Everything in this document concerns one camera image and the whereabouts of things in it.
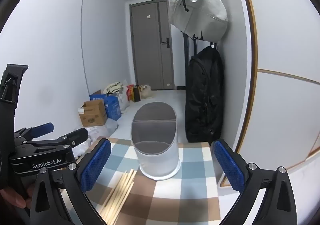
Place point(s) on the beige plastic bag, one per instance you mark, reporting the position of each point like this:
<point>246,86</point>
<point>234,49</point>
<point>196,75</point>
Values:
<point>145,92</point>

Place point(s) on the white utensil holder grey lid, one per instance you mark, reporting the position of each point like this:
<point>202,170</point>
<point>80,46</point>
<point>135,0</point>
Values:
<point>156,139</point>

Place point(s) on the grey door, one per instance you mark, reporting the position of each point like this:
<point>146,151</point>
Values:
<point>150,59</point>

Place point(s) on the white wood-trimmed panel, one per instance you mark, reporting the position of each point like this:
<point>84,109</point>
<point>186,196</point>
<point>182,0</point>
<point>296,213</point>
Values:
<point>282,64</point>

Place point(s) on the blue cardboard box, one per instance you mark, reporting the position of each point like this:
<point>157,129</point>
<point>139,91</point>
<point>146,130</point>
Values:
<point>112,107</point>

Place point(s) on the bundle of wooden chopsticks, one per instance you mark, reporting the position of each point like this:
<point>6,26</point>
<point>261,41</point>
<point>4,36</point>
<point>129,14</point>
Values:
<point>120,192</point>

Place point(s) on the black metal coat rack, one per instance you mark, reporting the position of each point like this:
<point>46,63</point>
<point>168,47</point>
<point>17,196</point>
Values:
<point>186,59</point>

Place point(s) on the white plastic sack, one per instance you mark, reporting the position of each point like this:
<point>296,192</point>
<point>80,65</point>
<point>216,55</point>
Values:
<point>123,101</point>

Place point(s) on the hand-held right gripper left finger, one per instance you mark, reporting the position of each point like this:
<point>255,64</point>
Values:
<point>96,165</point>

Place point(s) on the grey plastic mailer bags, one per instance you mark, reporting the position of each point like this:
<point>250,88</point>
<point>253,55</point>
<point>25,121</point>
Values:
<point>100,132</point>

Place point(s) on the black backpack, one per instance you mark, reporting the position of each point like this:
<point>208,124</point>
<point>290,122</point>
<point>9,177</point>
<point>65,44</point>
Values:
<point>203,94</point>

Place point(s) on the red snack bag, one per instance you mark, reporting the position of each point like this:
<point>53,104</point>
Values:
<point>130,92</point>

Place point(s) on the black yellow paper bag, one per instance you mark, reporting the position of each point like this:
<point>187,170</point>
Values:
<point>136,94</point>

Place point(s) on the cream cloth bag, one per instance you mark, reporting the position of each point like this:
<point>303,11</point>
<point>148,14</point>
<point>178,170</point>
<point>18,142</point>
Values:
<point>113,87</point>

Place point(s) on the brown cardboard box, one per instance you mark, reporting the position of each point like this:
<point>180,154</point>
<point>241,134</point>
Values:
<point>93,114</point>

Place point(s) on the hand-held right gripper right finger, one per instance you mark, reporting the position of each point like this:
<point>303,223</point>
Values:
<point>228,167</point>

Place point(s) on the person's left hand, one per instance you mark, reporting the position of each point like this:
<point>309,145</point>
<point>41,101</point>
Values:
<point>12,197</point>

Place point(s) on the grey sling bag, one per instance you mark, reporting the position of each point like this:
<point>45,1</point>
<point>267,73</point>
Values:
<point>197,7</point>

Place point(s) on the checked tablecloth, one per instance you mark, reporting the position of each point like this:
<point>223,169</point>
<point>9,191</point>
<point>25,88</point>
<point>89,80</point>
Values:
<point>175,190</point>

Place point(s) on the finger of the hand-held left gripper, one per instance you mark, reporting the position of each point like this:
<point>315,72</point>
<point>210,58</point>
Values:
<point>42,128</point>
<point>75,136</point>

